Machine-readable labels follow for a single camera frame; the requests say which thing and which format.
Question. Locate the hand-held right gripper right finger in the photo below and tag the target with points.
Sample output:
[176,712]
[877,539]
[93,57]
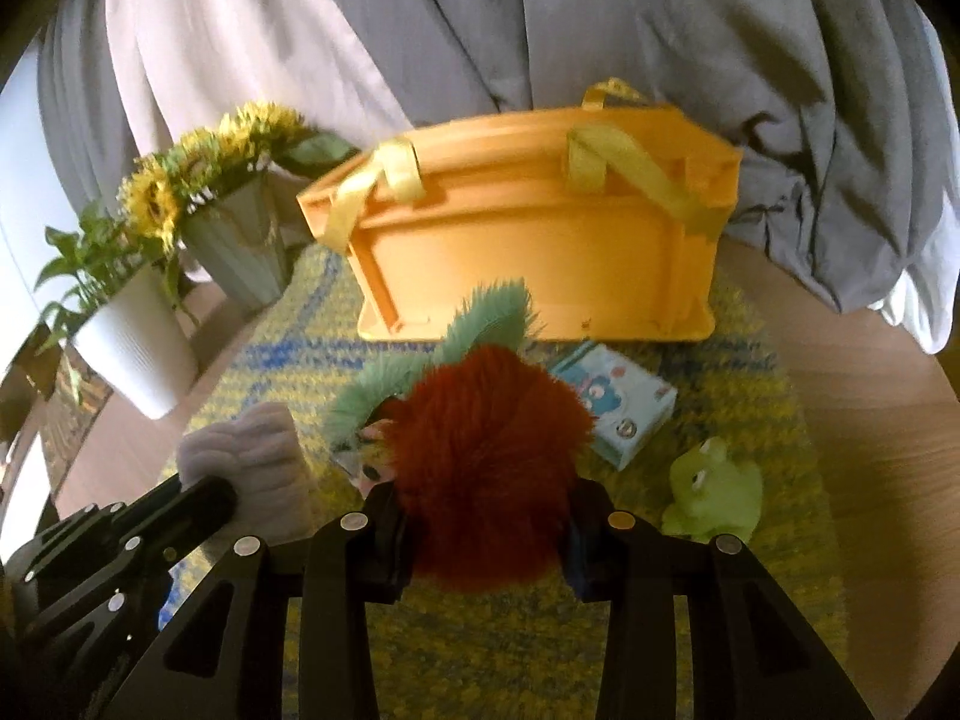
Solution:
[579,564]

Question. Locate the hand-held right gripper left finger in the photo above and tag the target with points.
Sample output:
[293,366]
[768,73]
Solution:
[384,556]

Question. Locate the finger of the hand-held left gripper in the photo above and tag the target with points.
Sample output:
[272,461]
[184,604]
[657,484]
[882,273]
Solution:
[112,604]
[187,506]

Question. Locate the lavender plush toy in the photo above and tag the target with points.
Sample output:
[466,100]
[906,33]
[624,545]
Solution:
[255,457]

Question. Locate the red furry plush toy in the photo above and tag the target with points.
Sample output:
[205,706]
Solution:
[487,450]

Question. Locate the orange plastic crate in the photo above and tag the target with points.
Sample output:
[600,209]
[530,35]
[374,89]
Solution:
[525,262]

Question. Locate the yellow and blue knitted mat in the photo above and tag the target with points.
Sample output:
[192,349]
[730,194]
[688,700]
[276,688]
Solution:
[487,652]

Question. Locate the green frog toy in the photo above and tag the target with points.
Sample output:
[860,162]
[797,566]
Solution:
[709,495]

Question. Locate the small light blue box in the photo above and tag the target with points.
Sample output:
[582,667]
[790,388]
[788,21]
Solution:
[622,405]

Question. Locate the white ribbed plant pot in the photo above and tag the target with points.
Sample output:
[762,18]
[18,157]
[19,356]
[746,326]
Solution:
[139,345]

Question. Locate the grey-green ribbed vase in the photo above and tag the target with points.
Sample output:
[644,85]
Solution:
[240,247]

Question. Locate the green leafy plant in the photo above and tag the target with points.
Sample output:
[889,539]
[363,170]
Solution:
[90,255]

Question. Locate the sunflower bouquet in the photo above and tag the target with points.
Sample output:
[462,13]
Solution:
[187,165]

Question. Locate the white curtain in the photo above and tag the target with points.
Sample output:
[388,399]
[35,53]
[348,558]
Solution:
[247,30]

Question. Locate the grey curtain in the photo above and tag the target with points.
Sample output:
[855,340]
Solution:
[675,22]

